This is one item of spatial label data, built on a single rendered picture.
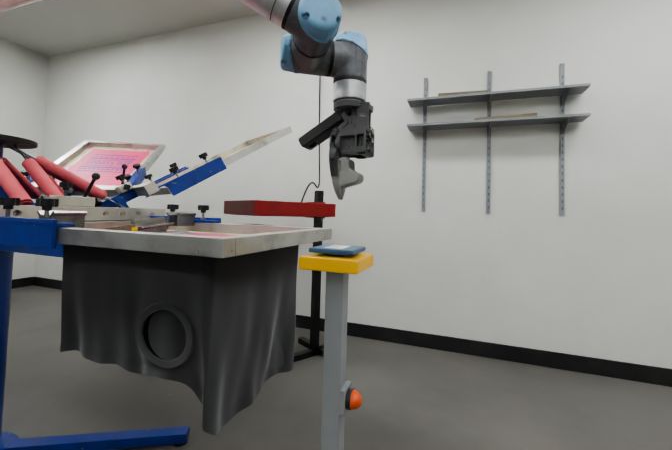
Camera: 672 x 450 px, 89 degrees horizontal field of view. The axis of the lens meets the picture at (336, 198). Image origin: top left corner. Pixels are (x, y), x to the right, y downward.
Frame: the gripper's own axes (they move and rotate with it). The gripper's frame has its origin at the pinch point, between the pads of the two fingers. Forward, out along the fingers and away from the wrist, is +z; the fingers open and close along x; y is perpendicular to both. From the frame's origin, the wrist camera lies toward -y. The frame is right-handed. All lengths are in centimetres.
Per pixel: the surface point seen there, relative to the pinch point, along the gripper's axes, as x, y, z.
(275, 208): 107, -82, 3
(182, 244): -17.9, -26.1, 11.6
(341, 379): -0.9, 2.7, 39.6
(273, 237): 0.9, -16.7, 10.7
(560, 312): 215, 87, 69
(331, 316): -1.9, 0.3, 26.4
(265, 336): 14.1, -26.2, 40.0
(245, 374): 6, -26, 47
